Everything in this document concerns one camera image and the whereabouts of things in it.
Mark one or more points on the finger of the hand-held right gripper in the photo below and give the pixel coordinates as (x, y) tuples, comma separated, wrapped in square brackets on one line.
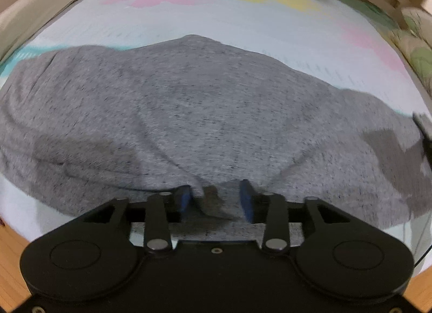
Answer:
[(426, 137)]

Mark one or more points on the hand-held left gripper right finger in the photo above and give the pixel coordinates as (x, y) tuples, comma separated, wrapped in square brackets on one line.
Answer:
[(245, 201)]

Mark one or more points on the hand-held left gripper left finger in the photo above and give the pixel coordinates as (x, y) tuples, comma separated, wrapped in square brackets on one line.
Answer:
[(183, 202)]

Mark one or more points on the grey pants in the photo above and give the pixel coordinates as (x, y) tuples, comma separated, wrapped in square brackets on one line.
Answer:
[(189, 110)]

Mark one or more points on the leaf-patterned pillow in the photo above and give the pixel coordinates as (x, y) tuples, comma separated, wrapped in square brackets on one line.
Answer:
[(416, 46)]

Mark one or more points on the white flower print blanket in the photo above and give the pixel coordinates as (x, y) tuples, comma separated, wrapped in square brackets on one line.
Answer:
[(229, 19)]

